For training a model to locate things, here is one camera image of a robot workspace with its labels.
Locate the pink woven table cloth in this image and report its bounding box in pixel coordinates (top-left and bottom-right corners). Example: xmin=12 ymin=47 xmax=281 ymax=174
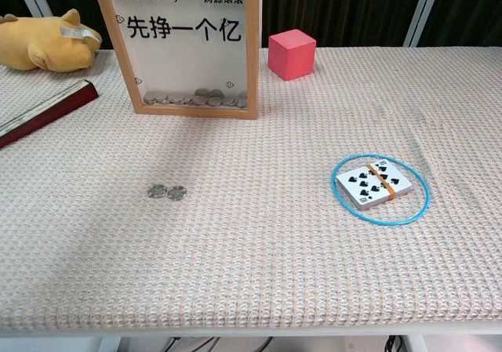
xmin=0 ymin=45 xmax=502 ymax=332

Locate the black pleated curtain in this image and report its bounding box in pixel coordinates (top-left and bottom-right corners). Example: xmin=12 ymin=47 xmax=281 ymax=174
xmin=0 ymin=0 xmax=502 ymax=48

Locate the white plush label tag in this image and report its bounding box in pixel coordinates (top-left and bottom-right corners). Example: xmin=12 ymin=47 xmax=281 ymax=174
xmin=60 ymin=25 xmax=102 ymax=48

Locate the playing card deck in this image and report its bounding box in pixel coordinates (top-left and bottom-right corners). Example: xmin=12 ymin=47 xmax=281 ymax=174
xmin=335 ymin=158 xmax=413 ymax=212

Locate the red cube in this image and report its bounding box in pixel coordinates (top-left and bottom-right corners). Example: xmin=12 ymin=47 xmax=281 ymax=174
xmin=267 ymin=29 xmax=318 ymax=82

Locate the orange rubber band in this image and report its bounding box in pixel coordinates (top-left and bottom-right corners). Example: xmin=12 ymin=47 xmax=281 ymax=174
xmin=366 ymin=163 xmax=397 ymax=202

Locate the black cable bundle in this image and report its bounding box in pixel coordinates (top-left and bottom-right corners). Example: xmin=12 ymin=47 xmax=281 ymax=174
xmin=164 ymin=336 xmax=275 ymax=352
xmin=384 ymin=334 xmax=406 ymax=352

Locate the dark red folded fan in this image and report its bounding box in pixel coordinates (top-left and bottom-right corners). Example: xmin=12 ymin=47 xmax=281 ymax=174
xmin=0 ymin=78 xmax=100 ymax=149

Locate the blue ring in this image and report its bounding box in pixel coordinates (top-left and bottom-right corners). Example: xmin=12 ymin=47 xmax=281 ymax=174
xmin=329 ymin=153 xmax=431 ymax=227

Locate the yellow plush toy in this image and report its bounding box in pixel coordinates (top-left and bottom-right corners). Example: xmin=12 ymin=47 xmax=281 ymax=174
xmin=0 ymin=8 xmax=103 ymax=73

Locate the wooden glass money box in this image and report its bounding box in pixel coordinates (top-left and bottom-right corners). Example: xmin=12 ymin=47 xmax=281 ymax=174
xmin=89 ymin=0 xmax=262 ymax=121

